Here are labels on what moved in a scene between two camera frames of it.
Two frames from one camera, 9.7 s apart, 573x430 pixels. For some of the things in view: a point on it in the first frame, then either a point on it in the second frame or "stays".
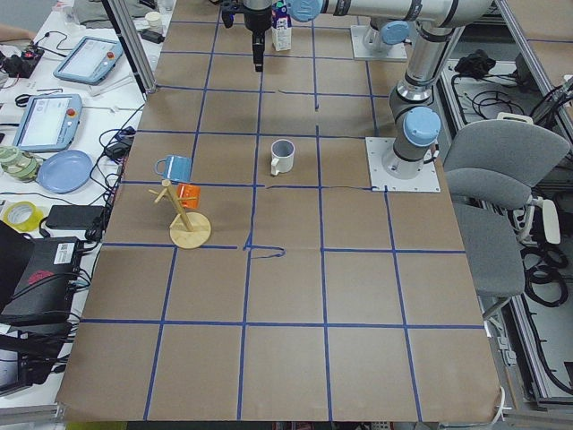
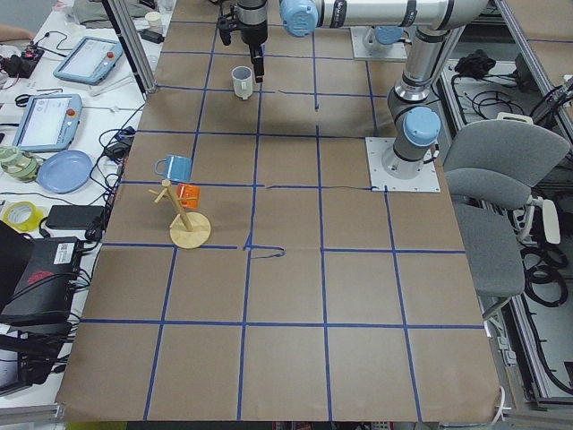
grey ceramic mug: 283,152 to 243,81
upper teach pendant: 90,60 stays
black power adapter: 74,217 stays
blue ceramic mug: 175,167 stays
